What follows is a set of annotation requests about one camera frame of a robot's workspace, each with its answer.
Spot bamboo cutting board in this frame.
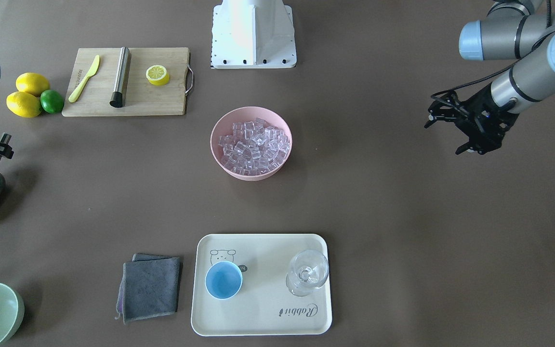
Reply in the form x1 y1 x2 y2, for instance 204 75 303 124
62 47 191 117

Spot blue cup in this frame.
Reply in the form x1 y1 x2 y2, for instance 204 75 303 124
205 261 243 300

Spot yellow lemon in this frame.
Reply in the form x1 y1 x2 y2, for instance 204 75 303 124
6 92 42 118
15 72 50 97

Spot clear ice cubes pile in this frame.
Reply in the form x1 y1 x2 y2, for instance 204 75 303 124
217 118 291 176

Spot yellow lemon lower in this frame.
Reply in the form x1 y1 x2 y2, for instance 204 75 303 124
6 92 42 118

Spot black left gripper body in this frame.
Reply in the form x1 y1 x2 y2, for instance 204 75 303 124
444 89 517 155

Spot yellow lemon upper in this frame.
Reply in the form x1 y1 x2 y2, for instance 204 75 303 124
15 72 50 97

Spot cream serving tray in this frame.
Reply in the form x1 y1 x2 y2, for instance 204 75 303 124
191 233 332 336

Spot steel muddler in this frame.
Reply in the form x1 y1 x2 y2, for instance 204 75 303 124
109 47 131 108

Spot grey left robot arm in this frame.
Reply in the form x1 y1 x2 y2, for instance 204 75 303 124
425 0 555 155

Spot yellow plastic knife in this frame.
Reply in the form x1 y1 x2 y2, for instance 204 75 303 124
68 55 101 103

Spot pink bowl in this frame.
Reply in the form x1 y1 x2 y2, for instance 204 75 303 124
210 106 293 181

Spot grey folded cloth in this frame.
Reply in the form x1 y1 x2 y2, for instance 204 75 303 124
115 253 183 324

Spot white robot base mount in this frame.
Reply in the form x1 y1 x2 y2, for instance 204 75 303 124
210 0 297 69

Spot green lime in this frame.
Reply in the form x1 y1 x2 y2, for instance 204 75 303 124
40 89 65 114

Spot half lemon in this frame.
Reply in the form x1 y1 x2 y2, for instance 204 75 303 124
145 65 170 86

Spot clear wine glass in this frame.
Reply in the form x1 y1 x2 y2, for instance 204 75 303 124
286 250 330 297

